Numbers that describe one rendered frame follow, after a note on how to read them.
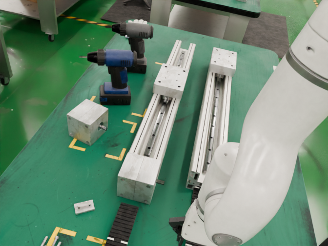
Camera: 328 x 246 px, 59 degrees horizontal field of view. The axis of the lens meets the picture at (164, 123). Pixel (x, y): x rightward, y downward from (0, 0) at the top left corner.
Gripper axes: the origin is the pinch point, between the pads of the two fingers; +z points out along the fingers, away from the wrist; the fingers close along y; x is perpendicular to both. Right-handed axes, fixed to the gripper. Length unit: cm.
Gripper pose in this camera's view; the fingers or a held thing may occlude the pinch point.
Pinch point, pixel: (197, 243)
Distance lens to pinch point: 75.4
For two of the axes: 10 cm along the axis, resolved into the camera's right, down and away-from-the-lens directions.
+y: 9.7, 2.5, -0.7
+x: 2.1, -6.3, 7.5
